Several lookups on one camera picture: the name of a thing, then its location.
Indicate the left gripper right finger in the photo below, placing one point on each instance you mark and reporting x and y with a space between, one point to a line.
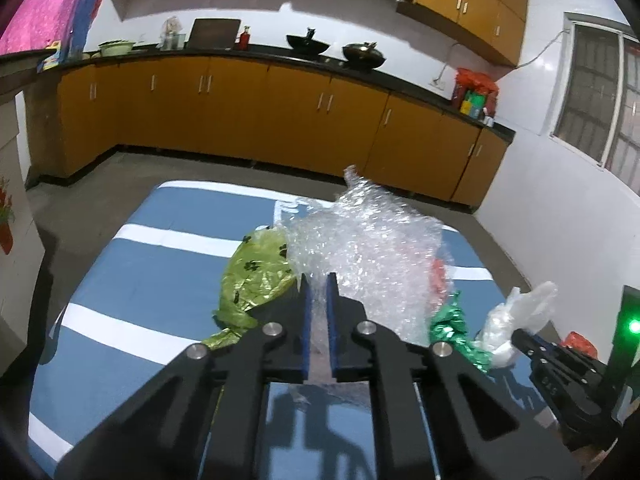
435 415

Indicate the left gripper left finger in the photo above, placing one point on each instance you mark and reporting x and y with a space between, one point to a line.
199 417

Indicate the white translucent plastic bag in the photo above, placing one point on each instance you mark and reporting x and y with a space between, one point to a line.
529 311

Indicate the clear bubble wrap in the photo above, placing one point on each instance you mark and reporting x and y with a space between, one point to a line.
380 249

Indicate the red lined trash basket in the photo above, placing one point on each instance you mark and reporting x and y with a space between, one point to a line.
580 346

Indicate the orange lower kitchen cabinets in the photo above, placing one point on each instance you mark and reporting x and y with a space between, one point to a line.
266 108

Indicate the dark green foil wrapper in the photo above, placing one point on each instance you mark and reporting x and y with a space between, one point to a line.
448 325

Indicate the blue white striped tablecloth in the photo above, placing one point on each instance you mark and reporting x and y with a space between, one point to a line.
153 290

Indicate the lime green paw-print bag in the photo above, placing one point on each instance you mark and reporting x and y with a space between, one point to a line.
256 273

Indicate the barred window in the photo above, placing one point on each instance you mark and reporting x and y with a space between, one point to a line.
600 110

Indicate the red bag condiment rack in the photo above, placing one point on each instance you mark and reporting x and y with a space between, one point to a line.
475 94

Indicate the clear jar on counter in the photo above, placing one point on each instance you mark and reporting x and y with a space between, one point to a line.
171 35

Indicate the green basin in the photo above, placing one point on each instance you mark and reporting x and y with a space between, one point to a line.
116 47

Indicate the red bottle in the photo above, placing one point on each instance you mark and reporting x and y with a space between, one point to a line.
244 39

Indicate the dark cutting board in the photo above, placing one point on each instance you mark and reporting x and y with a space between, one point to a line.
213 33

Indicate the black wok with ladle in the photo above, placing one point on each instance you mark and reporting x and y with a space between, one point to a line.
307 44

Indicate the black wok with lid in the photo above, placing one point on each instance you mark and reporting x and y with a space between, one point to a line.
363 56

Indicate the pink blue hanging cloth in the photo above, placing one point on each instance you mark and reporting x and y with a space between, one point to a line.
40 24

